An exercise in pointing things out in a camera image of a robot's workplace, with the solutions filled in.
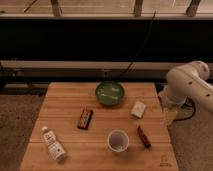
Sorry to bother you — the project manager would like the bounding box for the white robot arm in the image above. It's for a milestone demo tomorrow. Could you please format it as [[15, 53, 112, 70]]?
[[158, 61, 213, 126]]

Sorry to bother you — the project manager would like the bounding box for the green ceramic bowl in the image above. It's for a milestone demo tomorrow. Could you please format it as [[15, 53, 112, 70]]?
[[95, 81, 125, 106]]

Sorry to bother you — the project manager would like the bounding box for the white sponge block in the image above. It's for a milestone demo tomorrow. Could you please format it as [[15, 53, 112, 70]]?
[[130, 101, 146, 118]]

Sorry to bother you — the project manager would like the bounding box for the dark red snack bar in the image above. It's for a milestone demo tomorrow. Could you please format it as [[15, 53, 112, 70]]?
[[137, 126, 151, 149]]

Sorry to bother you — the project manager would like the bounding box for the wooden table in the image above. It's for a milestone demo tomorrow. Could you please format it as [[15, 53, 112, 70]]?
[[20, 83, 179, 171]]

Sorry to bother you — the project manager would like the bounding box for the white plastic bottle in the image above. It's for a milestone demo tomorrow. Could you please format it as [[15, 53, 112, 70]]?
[[42, 126, 66, 163]]

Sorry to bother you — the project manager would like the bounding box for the black cable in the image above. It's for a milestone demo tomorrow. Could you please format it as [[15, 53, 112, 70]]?
[[118, 9, 158, 78]]

